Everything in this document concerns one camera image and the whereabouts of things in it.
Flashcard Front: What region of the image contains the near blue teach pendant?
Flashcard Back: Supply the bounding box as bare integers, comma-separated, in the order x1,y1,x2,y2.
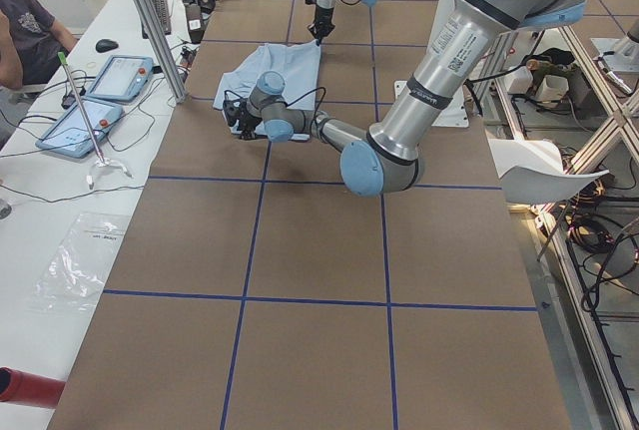
35,98,124,159

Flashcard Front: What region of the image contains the tangled cable bundle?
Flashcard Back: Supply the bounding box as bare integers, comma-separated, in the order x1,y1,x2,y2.
563,185,639,311

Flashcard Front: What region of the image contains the aluminium frame post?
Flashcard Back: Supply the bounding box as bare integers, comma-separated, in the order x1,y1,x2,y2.
133,0,187,104

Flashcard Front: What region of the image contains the blue teach pendant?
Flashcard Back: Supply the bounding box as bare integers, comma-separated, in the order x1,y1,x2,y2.
87,55,154,103
35,98,124,159

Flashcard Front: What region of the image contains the light blue button-up shirt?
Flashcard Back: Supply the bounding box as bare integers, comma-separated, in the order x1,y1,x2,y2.
214,41,321,143

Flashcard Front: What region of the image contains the black keyboard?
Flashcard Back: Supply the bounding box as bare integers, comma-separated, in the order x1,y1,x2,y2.
151,0,172,35

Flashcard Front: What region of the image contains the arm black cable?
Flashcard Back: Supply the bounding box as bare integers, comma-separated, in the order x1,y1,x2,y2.
223,85,328,140

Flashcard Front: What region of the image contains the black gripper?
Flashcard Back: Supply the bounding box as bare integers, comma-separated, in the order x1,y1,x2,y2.
238,111,261,140
308,6,334,46

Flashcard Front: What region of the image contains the far blue teach pendant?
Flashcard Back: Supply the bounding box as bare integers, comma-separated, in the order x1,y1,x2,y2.
87,55,154,103

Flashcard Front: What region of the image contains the clear plastic bag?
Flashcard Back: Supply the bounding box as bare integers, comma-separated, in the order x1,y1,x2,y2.
27,213,131,315

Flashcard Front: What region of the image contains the white camera mast base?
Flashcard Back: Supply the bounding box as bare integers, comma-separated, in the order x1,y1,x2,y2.
385,0,463,127

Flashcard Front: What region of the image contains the person in dark shirt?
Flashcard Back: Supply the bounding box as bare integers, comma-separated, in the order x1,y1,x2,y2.
1,0,78,91

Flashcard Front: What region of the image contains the black computer mouse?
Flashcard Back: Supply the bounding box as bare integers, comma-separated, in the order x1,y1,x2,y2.
95,39,119,53

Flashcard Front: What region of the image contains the red cylinder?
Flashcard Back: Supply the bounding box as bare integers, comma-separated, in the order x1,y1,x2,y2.
1,367,66,409

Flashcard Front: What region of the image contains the green tipped metal rod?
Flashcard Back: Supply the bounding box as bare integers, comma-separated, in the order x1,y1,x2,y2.
57,52,107,167

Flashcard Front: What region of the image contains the white curved chair shell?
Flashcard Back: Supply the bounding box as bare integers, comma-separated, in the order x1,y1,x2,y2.
488,139,609,205

